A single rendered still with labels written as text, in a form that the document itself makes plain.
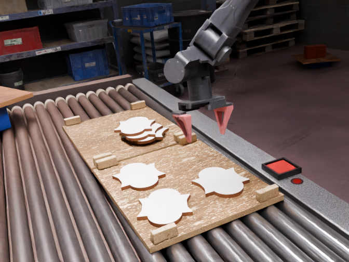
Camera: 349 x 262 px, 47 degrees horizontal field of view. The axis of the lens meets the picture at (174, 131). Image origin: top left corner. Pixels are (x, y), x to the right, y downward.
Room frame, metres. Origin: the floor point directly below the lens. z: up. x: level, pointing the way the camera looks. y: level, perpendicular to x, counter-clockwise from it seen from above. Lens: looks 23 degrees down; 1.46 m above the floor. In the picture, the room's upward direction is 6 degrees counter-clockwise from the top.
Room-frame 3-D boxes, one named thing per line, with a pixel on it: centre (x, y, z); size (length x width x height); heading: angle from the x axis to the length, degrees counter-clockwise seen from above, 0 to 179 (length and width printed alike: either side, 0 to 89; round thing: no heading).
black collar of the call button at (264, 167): (0.95, -0.28, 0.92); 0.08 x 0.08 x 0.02; 21
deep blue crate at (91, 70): (5.48, 1.11, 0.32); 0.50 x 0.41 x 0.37; 114
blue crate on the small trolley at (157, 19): (4.67, 0.18, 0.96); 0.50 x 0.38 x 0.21; 43
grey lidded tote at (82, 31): (5.47, 1.03, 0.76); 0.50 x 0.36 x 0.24; 124
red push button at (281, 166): (0.95, -0.28, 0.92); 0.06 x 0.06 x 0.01; 21
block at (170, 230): (0.68, 0.04, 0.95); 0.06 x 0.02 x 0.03; 115
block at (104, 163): (1.04, 0.20, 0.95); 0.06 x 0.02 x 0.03; 115
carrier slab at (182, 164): (0.91, 0.00, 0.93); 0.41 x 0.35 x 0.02; 25
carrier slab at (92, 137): (1.30, 0.18, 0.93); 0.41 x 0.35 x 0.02; 24
